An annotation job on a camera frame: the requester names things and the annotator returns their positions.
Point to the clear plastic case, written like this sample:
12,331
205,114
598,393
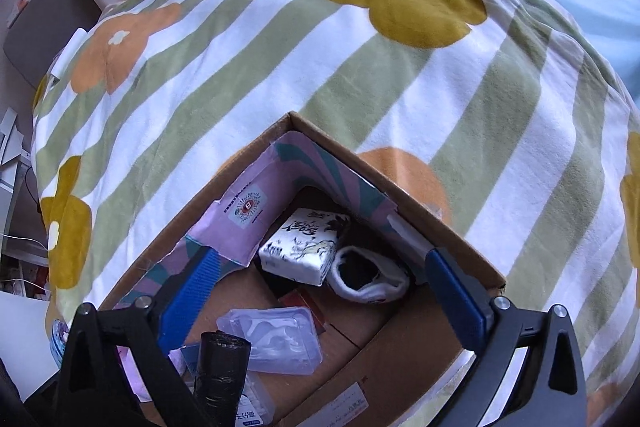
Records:
270,342

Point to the cardboard box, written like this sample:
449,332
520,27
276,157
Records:
375,342

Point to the white printed tissue pack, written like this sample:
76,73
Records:
300,252

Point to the clear cotton swab box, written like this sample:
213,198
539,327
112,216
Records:
259,402

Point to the white sock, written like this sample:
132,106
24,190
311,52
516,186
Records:
387,289

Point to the black garbage bag roll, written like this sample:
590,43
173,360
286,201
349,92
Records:
225,382

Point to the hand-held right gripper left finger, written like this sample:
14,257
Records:
192,292

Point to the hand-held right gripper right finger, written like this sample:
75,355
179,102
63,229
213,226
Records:
457,302

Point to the white shelf unit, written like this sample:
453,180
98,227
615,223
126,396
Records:
12,157

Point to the small blue box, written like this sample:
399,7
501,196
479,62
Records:
191,359

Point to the white side table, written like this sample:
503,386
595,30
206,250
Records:
25,337

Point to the floral striped blanket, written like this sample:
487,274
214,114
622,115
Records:
300,72

